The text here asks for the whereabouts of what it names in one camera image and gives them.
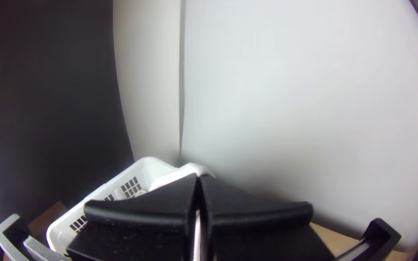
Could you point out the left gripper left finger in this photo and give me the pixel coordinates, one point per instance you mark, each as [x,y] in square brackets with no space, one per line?
[140,224]

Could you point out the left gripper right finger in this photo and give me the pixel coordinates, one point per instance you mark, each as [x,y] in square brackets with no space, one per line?
[259,232]

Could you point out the white laundry basket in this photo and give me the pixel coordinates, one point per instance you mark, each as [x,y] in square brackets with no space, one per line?
[96,203]

